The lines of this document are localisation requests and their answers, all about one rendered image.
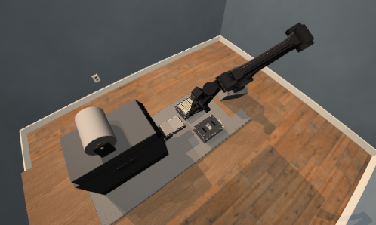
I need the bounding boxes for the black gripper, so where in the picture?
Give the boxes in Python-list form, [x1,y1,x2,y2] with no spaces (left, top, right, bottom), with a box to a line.
[188,101,211,116]

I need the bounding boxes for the grey cylinder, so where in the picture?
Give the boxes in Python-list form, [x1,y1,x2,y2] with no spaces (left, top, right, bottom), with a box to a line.
[75,106,117,156]

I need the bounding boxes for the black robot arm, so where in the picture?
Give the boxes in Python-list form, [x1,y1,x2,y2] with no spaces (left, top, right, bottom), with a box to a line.
[190,23,314,106]

